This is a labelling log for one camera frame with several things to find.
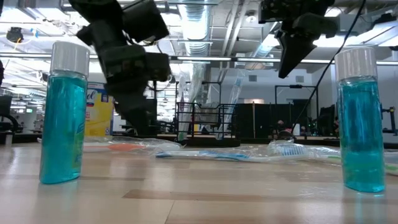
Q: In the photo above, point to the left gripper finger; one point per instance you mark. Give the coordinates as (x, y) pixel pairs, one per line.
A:
(132, 109)

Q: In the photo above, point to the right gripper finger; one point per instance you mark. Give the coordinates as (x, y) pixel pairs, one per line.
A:
(290, 53)

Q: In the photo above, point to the green and orange toothbrush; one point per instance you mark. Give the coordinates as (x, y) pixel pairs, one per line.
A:
(124, 147)

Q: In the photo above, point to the blue mouthwash bottle white cap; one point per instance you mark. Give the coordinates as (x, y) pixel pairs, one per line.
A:
(360, 140)
(62, 124)

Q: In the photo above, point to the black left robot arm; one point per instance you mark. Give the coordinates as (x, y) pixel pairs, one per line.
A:
(93, 12)

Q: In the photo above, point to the black computer monitor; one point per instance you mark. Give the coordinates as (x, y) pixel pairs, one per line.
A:
(153, 109)

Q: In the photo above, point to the yellow Lysol wipes canister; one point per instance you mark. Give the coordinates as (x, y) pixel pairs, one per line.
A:
(99, 121)

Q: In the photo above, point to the round ceiling sensor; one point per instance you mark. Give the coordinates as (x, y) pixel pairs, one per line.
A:
(250, 17)

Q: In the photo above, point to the long ceiling light bar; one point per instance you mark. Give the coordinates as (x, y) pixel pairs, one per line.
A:
(217, 58)

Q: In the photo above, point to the white cup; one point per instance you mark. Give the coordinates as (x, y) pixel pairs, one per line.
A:
(297, 129)

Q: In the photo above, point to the person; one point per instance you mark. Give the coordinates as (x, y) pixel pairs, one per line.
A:
(335, 124)

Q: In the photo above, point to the black ceiling-hung device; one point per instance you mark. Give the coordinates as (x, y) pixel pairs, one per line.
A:
(14, 35)

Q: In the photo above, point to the black office chair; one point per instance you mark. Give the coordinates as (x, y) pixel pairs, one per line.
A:
(6, 107)

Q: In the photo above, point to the silver spiral air duct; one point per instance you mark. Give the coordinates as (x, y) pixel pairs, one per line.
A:
(196, 28)
(264, 49)

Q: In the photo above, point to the black metal frame stand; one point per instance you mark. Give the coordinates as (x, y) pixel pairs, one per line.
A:
(295, 86)

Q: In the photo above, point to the black aluminium table frame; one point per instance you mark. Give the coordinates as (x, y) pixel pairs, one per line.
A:
(25, 138)

